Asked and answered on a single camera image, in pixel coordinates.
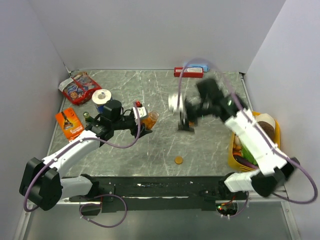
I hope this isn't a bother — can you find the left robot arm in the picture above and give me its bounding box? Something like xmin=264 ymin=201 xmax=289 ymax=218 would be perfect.
xmin=19 ymin=100 xmax=151 ymax=212

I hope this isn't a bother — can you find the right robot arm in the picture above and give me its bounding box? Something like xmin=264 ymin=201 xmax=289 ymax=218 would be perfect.
xmin=168 ymin=78 xmax=300 ymax=200

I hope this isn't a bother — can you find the green glass bottle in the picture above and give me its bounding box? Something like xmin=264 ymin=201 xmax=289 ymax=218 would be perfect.
xmin=83 ymin=111 xmax=94 ymax=125

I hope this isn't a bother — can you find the red rectangular box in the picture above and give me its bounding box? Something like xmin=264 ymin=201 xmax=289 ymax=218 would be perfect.
xmin=173 ymin=67 xmax=204 ymax=78

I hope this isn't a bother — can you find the blue toilet paper roll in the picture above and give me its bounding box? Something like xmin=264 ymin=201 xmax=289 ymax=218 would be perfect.
xmin=91 ymin=89 xmax=112 ymax=114

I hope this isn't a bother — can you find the blue packet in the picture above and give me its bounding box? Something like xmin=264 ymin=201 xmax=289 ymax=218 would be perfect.
xmin=184 ymin=63 xmax=210 ymax=73

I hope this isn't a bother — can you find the yellow basket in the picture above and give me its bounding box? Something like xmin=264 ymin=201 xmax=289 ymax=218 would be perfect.
xmin=227 ymin=111 xmax=281 ymax=172

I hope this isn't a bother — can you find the orange razor package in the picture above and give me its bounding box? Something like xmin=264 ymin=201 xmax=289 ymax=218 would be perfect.
xmin=55 ymin=107 xmax=85 ymax=142

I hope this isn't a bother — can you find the red snack bag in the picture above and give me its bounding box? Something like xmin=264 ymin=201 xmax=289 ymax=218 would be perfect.
xmin=58 ymin=71 xmax=101 ymax=106

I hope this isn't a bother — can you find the green toy cabbage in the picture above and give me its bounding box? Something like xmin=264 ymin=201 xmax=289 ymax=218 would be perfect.
xmin=241 ymin=145 xmax=255 ymax=162

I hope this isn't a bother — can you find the brown white plush toy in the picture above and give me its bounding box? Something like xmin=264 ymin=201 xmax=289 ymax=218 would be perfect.
xmin=255 ymin=113 xmax=276 ymax=141

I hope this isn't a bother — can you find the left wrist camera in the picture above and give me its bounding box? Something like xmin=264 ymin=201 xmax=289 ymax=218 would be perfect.
xmin=132 ymin=100 xmax=148 ymax=123

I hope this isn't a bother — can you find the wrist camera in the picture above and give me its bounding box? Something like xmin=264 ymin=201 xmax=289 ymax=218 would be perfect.
xmin=132 ymin=100 xmax=148 ymax=123
xmin=168 ymin=93 xmax=185 ymax=113

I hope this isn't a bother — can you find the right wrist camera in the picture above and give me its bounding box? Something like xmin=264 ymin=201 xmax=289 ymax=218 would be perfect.
xmin=168 ymin=93 xmax=185 ymax=113

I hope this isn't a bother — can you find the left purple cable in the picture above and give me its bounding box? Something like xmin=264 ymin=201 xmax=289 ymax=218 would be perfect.
xmin=22 ymin=100 xmax=142 ymax=228

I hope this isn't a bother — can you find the purple cable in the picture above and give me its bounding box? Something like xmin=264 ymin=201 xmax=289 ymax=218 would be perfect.
xmin=22 ymin=100 xmax=142 ymax=228
xmin=177 ymin=57 xmax=319 ymax=220

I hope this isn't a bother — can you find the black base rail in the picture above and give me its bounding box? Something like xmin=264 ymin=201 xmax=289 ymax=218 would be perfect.
xmin=69 ymin=176 xmax=247 ymax=213

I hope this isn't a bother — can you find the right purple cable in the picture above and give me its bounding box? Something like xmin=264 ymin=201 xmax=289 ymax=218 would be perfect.
xmin=177 ymin=57 xmax=319 ymax=220

